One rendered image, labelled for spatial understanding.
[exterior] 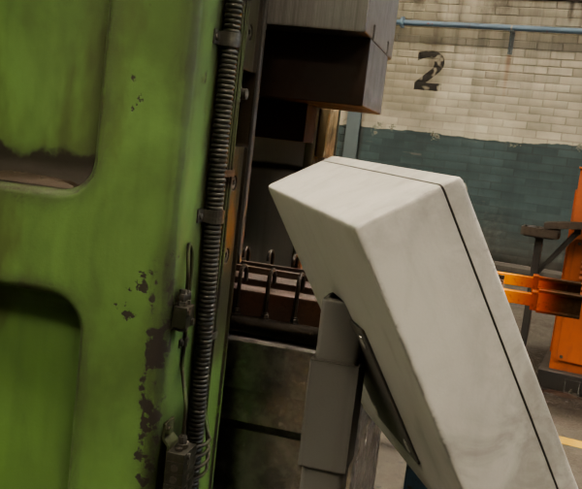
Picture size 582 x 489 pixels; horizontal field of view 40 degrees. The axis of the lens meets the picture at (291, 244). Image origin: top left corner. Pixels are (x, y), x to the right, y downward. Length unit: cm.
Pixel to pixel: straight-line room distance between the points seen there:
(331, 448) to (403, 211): 27
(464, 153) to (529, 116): 77
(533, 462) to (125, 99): 57
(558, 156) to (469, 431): 820
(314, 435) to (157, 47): 45
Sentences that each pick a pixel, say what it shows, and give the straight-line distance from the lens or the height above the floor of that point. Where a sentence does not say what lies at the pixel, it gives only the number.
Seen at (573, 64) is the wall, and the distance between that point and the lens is 880.
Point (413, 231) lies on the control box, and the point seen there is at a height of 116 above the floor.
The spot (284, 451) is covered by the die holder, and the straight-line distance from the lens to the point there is 125.
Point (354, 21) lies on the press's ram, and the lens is 112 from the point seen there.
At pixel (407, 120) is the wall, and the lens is 904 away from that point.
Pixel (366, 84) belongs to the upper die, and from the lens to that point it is 116.
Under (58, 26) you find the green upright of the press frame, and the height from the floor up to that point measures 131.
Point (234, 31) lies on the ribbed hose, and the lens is 96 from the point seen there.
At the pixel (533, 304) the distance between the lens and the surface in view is 160.
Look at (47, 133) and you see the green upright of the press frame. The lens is 102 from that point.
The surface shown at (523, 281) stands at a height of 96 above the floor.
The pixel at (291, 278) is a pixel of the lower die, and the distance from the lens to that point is 128.
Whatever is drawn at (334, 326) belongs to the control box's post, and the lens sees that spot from 69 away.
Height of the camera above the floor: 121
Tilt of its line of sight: 7 degrees down
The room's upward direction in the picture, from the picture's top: 7 degrees clockwise
